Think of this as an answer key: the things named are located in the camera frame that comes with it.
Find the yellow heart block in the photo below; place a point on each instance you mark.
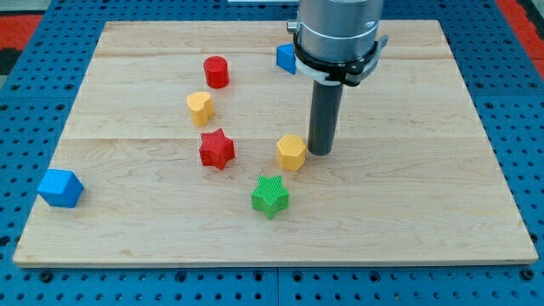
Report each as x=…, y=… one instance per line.
x=201, y=107

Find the blue triangle block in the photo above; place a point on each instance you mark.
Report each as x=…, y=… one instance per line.
x=285, y=58

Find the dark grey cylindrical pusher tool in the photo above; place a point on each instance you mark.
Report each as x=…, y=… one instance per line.
x=323, y=117

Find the light wooden board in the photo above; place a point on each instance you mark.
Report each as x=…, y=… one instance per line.
x=411, y=179

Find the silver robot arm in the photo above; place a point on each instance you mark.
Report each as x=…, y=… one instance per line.
x=336, y=30

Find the red star block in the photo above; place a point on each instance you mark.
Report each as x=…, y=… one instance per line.
x=216, y=149

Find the red cylinder block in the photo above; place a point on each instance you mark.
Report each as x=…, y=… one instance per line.
x=216, y=72

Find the green star block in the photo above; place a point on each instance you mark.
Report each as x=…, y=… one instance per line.
x=270, y=196

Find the yellow hexagon block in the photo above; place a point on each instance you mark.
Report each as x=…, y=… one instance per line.
x=291, y=152

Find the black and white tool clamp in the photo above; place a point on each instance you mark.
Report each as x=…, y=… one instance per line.
x=350, y=73

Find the blue cube block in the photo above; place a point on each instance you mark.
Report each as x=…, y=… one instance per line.
x=60, y=188

